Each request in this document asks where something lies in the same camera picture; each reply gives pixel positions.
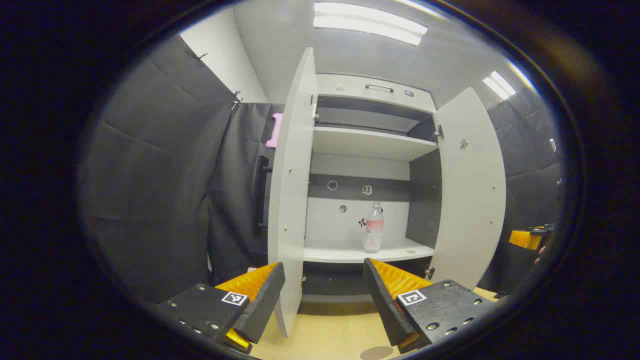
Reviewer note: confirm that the long ceiling light panel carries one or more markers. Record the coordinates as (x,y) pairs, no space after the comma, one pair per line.
(370,22)

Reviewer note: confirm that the round brown coaster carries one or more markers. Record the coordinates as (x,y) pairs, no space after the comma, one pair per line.
(376,353)

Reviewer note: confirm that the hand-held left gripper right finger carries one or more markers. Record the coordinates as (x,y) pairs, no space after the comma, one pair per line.
(382,305)

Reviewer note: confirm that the white cabinet shelf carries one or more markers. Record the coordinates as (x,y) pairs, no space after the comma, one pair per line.
(370,142)

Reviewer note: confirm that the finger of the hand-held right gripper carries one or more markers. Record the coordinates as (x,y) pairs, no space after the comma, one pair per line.
(524,239)

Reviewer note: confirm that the white cabinet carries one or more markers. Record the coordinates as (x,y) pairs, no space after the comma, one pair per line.
(370,90)

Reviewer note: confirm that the clear bottle with pink label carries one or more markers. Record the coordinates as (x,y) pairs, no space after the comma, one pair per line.
(373,235)

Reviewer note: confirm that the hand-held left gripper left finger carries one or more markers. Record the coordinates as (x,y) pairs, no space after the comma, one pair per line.
(265,305)

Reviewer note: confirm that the black backdrop cloth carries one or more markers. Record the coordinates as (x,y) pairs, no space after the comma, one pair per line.
(150,175)

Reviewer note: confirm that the small ceiling light panel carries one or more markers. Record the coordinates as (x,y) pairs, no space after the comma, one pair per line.
(500,85)

